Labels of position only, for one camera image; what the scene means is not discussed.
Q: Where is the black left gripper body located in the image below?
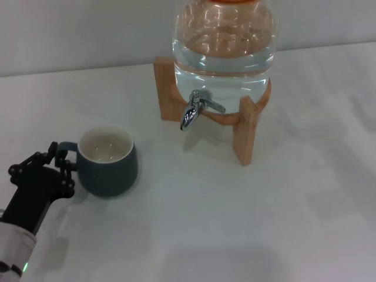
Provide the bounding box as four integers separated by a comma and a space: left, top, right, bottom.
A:
0, 164, 75, 236

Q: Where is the black ceramic cup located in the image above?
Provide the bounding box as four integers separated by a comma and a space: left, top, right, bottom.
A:
55, 126, 139, 199

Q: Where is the chrome faucet with lever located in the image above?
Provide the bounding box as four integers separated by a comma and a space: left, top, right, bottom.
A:
180, 89, 227, 132

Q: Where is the wooden jar stand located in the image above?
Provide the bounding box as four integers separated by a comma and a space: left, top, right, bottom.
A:
153, 56, 273, 167

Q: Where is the clear glass water jar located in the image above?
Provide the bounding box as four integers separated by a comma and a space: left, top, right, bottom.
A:
171, 0, 278, 114

